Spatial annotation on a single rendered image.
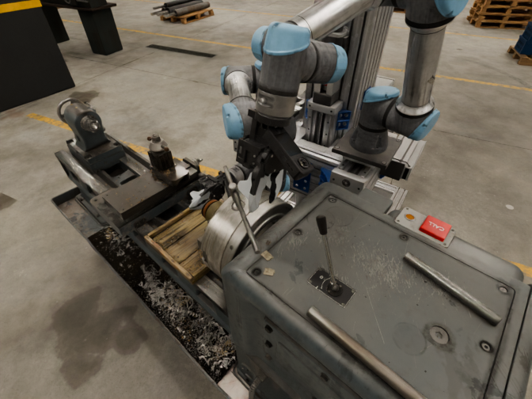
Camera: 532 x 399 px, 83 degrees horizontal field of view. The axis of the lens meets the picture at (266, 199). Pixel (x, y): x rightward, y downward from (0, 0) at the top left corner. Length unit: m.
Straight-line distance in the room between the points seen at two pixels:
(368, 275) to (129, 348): 1.65
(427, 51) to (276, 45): 0.53
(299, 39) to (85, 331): 2.07
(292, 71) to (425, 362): 0.56
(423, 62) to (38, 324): 2.41
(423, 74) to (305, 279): 0.67
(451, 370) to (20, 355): 2.20
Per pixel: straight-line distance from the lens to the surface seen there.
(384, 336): 0.66
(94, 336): 2.23
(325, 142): 1.44
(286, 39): 0.55
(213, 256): 0.88
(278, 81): 0.55
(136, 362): 2.06
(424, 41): 0.97
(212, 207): 1.03
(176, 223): 1.34
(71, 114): 1.83
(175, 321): 1.43
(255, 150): 0.60
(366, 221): 0.83
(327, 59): 0.62
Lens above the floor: 1.83
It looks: 43 degrees down
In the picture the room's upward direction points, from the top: straight up
